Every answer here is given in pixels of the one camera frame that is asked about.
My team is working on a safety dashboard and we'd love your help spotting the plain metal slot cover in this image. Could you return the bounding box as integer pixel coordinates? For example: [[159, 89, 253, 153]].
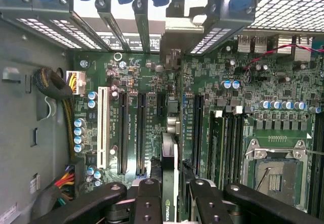
[[132, 0, 153, 53], [97, 0, 131, 52]]

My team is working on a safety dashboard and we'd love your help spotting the socket locking lever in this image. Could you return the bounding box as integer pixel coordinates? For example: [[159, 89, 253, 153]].
[[256, 167, 272, 192]]

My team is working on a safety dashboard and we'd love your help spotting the grey power supply unit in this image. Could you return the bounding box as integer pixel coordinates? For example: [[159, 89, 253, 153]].
[[0, 19, 74, 224]]

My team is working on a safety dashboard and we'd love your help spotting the CPU socket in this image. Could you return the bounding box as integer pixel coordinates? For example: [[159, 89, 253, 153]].
[[241, 138, 311, 208]]

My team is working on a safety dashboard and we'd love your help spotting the black sleeved cable bundle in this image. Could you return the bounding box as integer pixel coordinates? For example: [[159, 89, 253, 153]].
[[32, 67, 74, 101]]

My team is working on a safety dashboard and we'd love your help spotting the empty black RAM slot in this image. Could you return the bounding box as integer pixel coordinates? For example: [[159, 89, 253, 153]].
[[224, 112, 235, 184], [234, 105, 246, 184], [309, 112, 319, 219]]

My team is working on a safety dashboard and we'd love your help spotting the white expansion slot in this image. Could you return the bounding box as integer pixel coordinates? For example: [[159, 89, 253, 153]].
[[96, 86, 111, 170]]

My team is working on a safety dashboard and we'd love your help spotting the vented metal slot cover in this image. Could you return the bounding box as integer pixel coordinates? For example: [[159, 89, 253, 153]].
[[14, 16, 82, 50], [189, 26, 233, 56], [49, 19, 103, 51]]

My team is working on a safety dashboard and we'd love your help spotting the white power connector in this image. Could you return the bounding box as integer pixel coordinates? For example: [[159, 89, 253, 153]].
[[65, 70, 87, 98]]

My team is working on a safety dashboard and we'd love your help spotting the short black expansion slot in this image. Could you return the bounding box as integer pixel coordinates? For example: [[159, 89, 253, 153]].
[[156, 92, 167, 118]]

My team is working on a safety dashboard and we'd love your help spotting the long black expansion slot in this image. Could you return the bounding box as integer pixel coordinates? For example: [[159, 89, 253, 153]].
[[117, 92, 130, 176], [191, 94, 205, 178], [136, 92, 148, 177]]

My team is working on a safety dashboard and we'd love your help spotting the green motherboard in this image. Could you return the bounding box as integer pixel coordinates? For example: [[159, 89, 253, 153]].
[[67, 48, 324, 219]]

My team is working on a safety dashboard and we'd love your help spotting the yellow wire bundle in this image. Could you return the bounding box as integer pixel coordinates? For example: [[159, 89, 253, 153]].
[[62, 99, 76, 162]]

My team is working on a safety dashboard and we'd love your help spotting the silver rear port block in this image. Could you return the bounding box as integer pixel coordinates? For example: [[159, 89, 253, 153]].
[[276, 35, 314, 62], [237, 35, 268, 55]]

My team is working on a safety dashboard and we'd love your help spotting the red and black fan wire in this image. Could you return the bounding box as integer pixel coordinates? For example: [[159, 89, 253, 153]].
[[243, 43, 324, 71]]

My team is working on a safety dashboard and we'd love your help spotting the open black PC case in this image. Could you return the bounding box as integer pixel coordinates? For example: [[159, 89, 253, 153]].
[[0, 0, 324, 224]]

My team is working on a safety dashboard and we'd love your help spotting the black connector with coloured wires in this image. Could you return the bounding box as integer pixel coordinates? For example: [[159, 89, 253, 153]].
[[53, 157, 86, 209]]

